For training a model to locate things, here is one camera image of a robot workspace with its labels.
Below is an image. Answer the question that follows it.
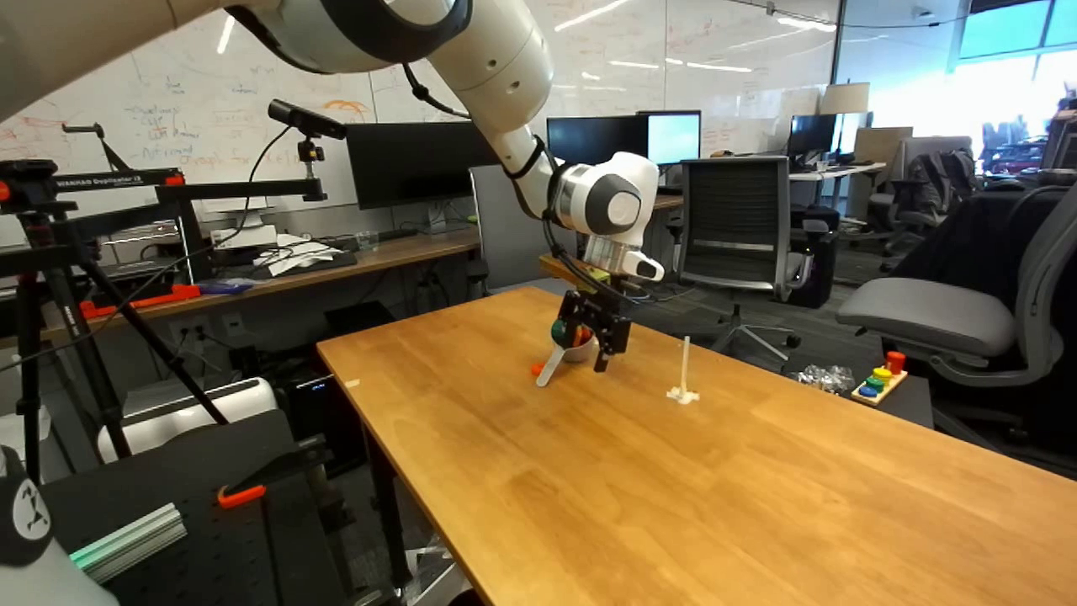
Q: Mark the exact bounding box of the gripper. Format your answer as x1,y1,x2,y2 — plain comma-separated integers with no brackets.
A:
555,289,634,374

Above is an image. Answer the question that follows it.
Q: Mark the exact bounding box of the white measuring cup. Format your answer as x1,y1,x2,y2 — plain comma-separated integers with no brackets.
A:
536,330,599,389

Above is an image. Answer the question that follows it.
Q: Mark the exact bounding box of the white peg stand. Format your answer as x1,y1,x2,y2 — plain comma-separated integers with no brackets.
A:
666,336,701,406

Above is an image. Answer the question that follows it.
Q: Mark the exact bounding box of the black mesh office chair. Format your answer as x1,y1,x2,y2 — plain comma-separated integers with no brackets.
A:
676,155,815,364

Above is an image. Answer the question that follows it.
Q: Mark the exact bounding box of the row of monitors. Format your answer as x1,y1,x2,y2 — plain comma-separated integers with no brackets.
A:
545,109,703,168

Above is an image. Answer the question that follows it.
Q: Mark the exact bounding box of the wooden desk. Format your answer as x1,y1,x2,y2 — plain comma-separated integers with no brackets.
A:
0,226,482,348

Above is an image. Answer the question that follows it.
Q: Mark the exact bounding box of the crumpled clear plastic wrap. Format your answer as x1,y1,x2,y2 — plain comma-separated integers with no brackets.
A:
794,363,857,396

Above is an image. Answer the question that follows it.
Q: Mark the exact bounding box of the black computer tower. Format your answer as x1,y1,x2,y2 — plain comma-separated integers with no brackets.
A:
281,373,369,477

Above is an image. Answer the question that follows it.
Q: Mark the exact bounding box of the whiteboard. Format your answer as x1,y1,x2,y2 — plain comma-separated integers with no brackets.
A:
0,0,843,221

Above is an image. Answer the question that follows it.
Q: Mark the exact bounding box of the small black monitor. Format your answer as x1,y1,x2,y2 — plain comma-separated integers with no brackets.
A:
788,113,840,159

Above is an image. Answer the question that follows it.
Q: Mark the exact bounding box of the heap of white papers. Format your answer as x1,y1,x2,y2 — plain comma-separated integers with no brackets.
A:
251,233,339,276

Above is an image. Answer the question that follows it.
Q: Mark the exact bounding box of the small black table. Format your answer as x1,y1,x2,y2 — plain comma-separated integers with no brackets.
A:
781,369,936,428

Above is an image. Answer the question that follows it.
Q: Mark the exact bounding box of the white lamp shade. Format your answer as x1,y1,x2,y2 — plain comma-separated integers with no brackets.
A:
820,81,873,116

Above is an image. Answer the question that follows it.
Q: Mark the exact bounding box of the grey office chair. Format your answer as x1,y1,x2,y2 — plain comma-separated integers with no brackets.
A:
836,180,1077,455

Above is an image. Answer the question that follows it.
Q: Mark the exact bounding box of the office chair with backpack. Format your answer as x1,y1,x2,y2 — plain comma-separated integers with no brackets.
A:
867,135,984,253

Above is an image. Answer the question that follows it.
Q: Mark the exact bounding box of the orange clamp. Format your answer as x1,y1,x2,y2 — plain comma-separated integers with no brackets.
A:
216,483,268,510

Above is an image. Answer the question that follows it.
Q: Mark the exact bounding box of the white case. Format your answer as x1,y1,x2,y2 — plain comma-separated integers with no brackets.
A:
96,376,279,465

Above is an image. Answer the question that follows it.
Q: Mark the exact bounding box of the orange plastic tool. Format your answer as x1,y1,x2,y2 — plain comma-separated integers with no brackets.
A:
79,284,204,320

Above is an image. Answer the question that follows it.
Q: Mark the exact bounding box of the window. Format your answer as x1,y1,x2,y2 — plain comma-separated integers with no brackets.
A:
867,0,1077,173

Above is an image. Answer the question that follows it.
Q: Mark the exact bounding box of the aluminium profile bar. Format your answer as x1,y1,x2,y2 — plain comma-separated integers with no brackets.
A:
69,502,188,585

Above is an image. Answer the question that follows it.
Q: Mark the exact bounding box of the wooden ring stacker toy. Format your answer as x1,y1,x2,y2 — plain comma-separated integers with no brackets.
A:
851,350,910,407

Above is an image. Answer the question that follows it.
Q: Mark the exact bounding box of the camera on tripod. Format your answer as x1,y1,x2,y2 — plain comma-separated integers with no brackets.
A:
0,98,348,487

